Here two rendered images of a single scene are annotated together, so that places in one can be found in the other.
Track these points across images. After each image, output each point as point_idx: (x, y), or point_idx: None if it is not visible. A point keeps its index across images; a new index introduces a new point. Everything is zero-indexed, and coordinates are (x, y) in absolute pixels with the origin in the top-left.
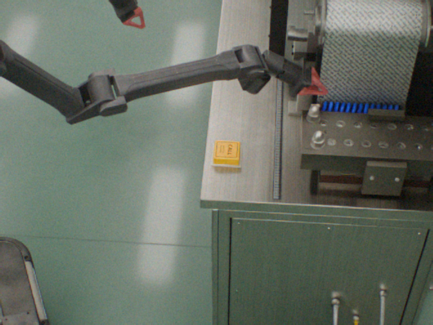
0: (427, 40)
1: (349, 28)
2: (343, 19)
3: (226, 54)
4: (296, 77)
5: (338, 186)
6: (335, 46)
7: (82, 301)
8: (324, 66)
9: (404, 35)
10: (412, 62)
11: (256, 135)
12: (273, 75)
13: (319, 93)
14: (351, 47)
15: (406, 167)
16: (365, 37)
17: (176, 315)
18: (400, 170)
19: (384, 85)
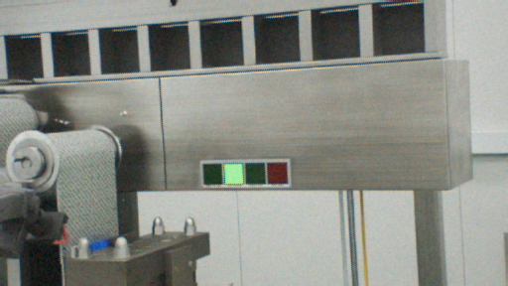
0: (120, 148)
1: (69, 149)
2: (60, 141)
3: (2, 188)
4: (50, 216)
5: None
6: (64, 172)
7: None
8: (61, 203)
9: (104, 149)
10: (113, 180)
11: None
12: (33, 219)
13: (64, 240)
14: (75, 171)
15: (190, 245)
16: (82, 156)
17: None
18: (189, 250)
19: (103, 215)
